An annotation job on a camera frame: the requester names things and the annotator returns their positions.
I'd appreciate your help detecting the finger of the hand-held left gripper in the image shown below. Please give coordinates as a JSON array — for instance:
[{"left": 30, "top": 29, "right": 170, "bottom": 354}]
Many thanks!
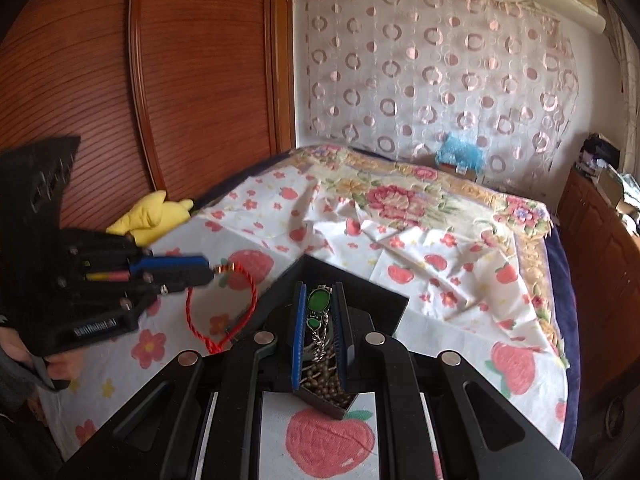
[
  {"left": 127, "top": 256, "right": 210, "bottom": 273},
  {"left": 142, "top": 266, "right": 218, "bottom": 297}
]

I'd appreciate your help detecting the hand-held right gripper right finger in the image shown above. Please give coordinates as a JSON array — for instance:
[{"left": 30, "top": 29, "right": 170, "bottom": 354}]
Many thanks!
[{"left": 331, "top": 282, "right": 586, "bottom": 480}]

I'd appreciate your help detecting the red cord bracelet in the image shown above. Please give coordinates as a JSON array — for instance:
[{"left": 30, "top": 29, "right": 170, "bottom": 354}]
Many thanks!
[{"left": 186, "top": 259, "right": 258, "bottom": 356}]

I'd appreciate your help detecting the brown wooden bead bracelet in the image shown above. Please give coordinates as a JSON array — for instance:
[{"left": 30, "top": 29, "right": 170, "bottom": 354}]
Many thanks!
[{"left": 299, "top": 360, "right": 353, "bottom": 411}]

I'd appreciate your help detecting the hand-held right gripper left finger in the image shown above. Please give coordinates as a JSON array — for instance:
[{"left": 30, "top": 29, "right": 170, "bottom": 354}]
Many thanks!
[{"left": 57, "top": 282, "right": 308, "bottom": 480}]

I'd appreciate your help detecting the yellow plush toy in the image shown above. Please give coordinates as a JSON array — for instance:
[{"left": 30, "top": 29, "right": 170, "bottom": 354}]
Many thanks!
[{"left": 106, "top": 191, "right": 195, "bottom": 246}]

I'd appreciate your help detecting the black square box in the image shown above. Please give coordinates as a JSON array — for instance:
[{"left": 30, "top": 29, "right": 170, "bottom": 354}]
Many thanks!
[{"left": 227, "top": 255, "right": 410, "bottom": 421}]

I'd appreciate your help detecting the strawberry print sheet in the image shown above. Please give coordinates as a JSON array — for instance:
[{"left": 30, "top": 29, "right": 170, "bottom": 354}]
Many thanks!
[{"left": 40, "top": 167, "right": 568, "bottom": 480}]

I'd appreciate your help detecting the wooden wardrobe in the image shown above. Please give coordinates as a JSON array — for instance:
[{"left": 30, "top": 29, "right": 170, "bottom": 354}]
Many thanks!
[{"left": 0, "top": 0, "right": 297, "bottom": 281}]

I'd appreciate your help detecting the floral blanket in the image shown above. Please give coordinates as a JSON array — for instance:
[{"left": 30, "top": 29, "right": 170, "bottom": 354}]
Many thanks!
[{"left": 295, "top": 144, "right": 571, "bottom": 361}]

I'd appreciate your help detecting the dark blue bed sheet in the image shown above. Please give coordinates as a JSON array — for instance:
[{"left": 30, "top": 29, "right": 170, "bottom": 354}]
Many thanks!
[{"left": 542, "top": 210, "right": 582, "bottom": 456}]

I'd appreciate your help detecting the long wooden cabinet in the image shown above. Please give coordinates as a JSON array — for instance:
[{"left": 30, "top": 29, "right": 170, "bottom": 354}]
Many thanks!
[{"left": 555, "top": 167, "right": 640, "bottom": 401}]

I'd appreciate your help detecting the blue plastic bag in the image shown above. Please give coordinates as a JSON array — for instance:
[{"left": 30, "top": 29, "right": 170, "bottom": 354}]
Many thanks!
[{"left": 436, "top": 132, "right": 487, "bottom": 171}]

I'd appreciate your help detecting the stack of books and papers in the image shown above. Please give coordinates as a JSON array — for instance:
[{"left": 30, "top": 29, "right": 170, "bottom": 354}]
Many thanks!
[{"left": 600, "top": 165, "right": 640, "bottom": 233}]

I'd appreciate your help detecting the person's left hand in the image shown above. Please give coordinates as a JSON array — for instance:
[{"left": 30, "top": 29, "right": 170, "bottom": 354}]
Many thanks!
[{"left": 0, "top": 327, "right": 83, "bottom": 393}]

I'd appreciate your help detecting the pile of dark bags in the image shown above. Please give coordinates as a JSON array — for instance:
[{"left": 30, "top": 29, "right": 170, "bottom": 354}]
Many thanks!
[{"left": 580, "top": 132, "right": 621, "bottom": 177}]

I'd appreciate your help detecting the green stone chain bracelet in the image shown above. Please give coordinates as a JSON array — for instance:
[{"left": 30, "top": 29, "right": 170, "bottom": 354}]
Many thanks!
[{"left": 306, "top": 284, "right": 335, "bottom": 363}]

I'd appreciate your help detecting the beige window curtain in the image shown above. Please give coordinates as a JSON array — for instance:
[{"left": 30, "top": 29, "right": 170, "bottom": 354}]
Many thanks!
[{"left": 605, "top": 5, "right": 640, "bottom": 161}]

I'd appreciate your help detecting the sheer curtain with pink circles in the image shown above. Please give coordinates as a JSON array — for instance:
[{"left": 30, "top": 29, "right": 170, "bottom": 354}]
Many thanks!
[{"left": 294, "top": 0, "right": 581, "bottom": 181}]

